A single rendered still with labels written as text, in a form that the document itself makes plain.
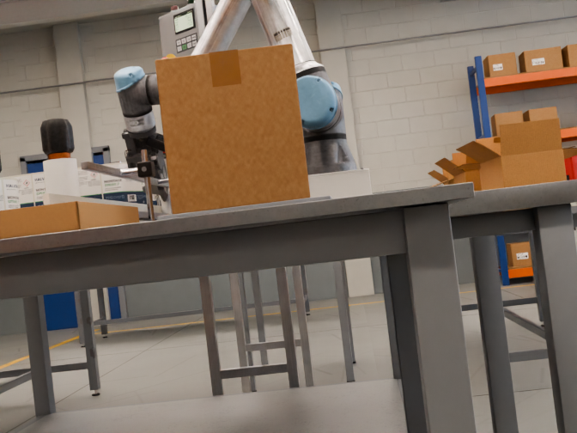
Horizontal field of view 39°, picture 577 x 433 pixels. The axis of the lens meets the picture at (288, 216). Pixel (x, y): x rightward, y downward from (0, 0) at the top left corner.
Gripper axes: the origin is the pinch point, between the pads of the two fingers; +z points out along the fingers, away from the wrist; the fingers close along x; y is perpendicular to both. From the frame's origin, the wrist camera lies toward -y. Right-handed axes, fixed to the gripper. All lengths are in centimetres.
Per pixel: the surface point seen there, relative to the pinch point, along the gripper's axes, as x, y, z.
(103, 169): 55, -4, -34
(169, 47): -37.6, -1.5, -28.9
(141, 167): 47, -8, -30
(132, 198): -22.8, 16.2, 10.5
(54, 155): -5.7, 28.6, -13.4
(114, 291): -629, 254, 425
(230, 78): 57, -31, -49
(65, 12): -683, 237, 98
